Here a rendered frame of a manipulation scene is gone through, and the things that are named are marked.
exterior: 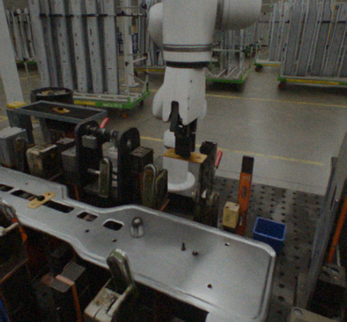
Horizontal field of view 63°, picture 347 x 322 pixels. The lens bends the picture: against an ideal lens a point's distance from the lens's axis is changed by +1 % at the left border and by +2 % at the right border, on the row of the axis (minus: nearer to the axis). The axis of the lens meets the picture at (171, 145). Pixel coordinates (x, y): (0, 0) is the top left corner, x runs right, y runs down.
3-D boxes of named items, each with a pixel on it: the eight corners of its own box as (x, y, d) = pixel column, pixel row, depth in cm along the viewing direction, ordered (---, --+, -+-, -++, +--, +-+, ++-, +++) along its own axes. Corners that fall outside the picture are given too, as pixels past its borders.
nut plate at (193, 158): (162, 156, 57) (162, 150, 56) (170, 149, 60) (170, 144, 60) (200, 164, 54) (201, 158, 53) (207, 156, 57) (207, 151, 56)
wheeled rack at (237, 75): (241, 92, 650) (250, 7, 580) (199, 89, 681) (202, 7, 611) (249, 78, 815) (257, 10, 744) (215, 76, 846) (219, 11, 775)
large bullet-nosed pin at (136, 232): (129, 240, 72) (127, 219, 69) (135, 232, 75) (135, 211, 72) (139, 244, 71) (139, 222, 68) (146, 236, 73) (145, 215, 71)
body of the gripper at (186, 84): (179, 53, 55) (179, 109, 59) (154, 59, 46) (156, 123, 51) (216, 55, 52) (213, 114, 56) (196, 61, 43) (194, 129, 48)
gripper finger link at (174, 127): (179, 85, 50) (186, 104, 54) (164, 122, 47) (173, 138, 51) (185, 85, 49) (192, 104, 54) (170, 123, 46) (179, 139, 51)
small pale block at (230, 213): (214, 308, 86) (223, 208, 71) (217, 299, 88) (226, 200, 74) (226, 313, 84) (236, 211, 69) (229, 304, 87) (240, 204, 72)
